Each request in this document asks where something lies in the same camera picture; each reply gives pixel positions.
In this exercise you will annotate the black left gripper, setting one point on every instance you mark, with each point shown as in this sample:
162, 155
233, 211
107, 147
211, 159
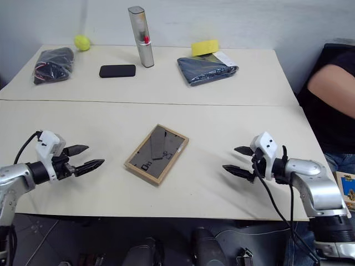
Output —
62, 169

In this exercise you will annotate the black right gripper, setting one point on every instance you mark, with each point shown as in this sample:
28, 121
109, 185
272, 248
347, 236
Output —
258, 173

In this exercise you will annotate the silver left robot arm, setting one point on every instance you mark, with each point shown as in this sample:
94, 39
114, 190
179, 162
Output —
16, 173

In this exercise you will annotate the person's bare forearm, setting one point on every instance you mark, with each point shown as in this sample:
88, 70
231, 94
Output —
330, 88

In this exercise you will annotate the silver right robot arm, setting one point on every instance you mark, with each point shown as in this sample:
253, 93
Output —
313, 177

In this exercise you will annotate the person's black shirt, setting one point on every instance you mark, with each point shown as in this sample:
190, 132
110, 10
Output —
324, 127

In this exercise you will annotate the black oblong case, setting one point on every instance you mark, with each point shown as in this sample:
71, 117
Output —
117, 71

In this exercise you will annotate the dark rounded shape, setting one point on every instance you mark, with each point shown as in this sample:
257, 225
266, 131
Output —
208, 249
142, 253

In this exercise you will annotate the black garment in plastic bag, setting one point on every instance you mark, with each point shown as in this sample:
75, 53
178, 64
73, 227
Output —
52, 66

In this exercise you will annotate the dark blue bagged folded garment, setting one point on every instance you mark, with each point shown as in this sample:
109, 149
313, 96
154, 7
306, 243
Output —
205, 70

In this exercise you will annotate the colourful printed box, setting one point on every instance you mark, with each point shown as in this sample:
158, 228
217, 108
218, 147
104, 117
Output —
346, 188

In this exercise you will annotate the yellow tennis ball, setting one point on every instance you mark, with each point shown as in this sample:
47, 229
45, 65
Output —
81, 42

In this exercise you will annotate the yellow sponge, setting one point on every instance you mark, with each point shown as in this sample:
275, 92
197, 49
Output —
204, 47

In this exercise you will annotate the tall silver tube container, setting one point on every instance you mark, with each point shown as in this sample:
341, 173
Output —
145, 52

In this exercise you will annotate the small red white object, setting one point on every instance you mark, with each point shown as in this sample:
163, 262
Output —
146, 40

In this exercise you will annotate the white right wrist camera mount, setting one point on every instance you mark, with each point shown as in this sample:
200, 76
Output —
266, 144

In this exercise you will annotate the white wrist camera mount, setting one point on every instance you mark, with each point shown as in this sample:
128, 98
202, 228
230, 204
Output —
47, 144
266, 144

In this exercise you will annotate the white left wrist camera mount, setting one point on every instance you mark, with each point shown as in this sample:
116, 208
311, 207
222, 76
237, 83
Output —
47, 144

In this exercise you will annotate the wooden picture frame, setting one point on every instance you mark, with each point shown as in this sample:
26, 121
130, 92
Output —
156, 155

